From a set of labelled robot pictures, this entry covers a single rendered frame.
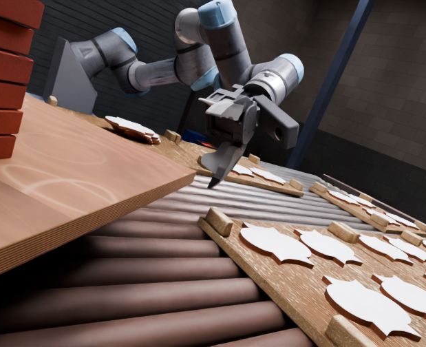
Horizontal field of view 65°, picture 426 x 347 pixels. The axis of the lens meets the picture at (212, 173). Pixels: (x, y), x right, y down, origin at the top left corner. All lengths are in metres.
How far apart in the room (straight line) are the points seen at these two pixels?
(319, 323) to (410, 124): 6.00
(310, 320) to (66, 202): 0.32
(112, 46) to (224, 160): 0.94
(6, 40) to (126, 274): 0.27
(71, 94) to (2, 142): 1.11
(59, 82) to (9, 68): 1.11
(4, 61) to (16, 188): 0.08
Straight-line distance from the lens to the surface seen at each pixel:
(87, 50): 1.43
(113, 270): 0.42
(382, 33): 7.25
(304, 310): 0.47
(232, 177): 1.01
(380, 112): 6.65
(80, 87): 1.39
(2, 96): 0.28
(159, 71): 1.28
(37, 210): 0.23
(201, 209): 0.70
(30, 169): 0.29
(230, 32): 0.75
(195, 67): 1.12
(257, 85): 0.65
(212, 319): 0.40
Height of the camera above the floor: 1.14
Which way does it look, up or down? 13 degrees down
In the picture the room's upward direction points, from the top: 22 degrees clockwise
